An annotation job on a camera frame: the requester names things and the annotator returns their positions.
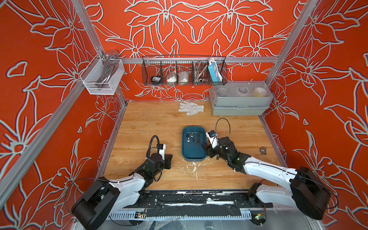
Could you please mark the metal tongs in basket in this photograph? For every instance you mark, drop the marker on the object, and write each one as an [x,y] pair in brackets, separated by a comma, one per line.
[199,72]

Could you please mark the metal tool in clear bin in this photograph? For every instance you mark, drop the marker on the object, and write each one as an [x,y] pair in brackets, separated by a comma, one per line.
[109,68]

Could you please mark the black item in basket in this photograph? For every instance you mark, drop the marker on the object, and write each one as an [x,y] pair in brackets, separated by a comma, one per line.
[156,80]

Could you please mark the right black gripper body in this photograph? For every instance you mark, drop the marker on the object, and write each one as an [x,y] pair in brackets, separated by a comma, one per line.
[217,153]

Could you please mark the clear plastic wall bin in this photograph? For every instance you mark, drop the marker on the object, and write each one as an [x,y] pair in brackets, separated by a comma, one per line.
[94,72]

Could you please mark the teal plastic storage box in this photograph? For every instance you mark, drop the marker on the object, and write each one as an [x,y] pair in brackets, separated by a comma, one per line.
[193,151]

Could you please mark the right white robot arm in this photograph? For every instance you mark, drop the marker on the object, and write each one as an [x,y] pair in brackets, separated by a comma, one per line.
[298,188]

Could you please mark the white bag in basket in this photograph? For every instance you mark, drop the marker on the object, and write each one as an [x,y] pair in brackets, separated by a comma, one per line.
[171,78]
[183,77]

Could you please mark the white knit glove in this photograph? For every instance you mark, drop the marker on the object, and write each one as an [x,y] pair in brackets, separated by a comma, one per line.
[190,109]

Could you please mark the black wire wall basket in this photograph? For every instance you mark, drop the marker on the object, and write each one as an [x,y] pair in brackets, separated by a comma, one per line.
[163,65]

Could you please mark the grey lidded storage container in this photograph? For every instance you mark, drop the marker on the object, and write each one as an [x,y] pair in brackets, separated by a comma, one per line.
[240,98]

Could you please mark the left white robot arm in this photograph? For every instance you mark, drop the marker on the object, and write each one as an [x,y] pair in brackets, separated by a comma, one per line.
[105,197]

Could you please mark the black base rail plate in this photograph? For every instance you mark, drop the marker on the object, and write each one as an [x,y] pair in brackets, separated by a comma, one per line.
[199,203]

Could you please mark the small metal object far right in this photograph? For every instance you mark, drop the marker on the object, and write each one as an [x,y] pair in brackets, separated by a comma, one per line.
[263,150]

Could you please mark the blue white box in basket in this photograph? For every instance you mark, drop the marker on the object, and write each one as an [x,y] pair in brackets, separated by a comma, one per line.
[214,71]

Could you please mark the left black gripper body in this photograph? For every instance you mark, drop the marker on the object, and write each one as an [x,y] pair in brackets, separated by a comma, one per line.
[163,165]

